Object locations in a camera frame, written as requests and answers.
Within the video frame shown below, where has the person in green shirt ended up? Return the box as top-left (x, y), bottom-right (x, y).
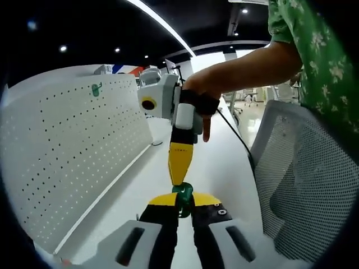
top-left (268, 0), bottom-right (359, 157)

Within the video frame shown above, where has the grey mesh office chair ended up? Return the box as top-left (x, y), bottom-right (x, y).
top-left (249, 99), bottom-right (359, 264)

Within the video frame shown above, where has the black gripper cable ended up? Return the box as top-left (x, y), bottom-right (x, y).
top-left (215, 109), bottom-right (255, 166)

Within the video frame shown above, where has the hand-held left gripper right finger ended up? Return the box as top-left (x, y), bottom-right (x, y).
top-left (192, 192), bottom-right (271, 269)

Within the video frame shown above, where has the white perforated mounting plate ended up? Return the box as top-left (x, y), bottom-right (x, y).
top-left (0, 74), bottom-right (163, 254)

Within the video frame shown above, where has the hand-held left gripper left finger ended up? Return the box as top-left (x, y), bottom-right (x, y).
top-left (114, 192), bottom-right (180, 269)

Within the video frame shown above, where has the person's right hand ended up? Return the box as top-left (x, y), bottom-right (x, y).
top-left (182, 69), bottom-right (225, 143)

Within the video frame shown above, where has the long ceiling light strip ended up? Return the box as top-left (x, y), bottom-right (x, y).
top-left (126, 0), bottom-right (196, 57)

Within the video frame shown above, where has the black monitor stand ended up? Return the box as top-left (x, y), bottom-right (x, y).
top-left (164, 58), bottom-right (185, 85)

